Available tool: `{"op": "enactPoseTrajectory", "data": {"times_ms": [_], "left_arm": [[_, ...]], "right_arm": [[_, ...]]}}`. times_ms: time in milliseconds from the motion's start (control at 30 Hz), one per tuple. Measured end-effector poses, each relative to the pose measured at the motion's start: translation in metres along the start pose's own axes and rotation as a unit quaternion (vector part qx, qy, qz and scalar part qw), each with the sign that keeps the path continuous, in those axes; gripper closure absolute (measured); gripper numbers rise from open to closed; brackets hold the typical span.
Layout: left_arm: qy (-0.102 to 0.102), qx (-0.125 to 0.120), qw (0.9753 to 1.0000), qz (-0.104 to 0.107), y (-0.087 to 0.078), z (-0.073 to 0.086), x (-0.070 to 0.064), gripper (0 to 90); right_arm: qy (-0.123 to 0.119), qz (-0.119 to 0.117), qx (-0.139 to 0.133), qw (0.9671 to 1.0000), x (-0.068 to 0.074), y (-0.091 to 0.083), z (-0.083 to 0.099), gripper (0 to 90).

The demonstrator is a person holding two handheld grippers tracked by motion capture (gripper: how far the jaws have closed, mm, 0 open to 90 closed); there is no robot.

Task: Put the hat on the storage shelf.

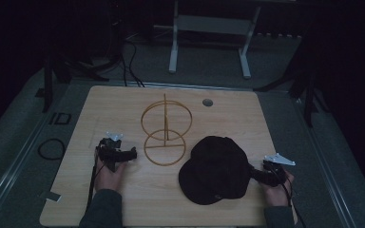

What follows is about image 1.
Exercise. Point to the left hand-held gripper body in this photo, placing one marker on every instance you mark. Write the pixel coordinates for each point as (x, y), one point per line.
(110, 153)

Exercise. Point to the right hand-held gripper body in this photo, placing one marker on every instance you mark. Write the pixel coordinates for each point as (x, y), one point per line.
(274, 175)

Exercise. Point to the black hat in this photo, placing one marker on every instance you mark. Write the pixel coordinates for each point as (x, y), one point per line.
(215, 171)

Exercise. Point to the person's right hand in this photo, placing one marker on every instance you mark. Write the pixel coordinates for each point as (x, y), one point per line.
(277, 196)

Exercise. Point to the person's left hand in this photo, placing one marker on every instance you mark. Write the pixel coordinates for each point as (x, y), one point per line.
(109, 179)

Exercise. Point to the grey round table grommet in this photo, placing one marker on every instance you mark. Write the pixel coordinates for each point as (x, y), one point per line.
(207, 102)

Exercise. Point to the black metal stand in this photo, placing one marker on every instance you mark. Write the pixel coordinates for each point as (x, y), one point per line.
(309, 95)

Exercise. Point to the black tripod stand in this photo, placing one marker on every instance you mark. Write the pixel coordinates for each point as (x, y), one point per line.
(47, 82)

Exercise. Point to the silver metal floor rail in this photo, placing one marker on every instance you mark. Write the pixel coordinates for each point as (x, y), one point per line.
(326, 164)
(19, 158)

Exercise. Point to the white metal desk frame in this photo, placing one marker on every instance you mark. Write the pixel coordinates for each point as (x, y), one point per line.
(214, 24)

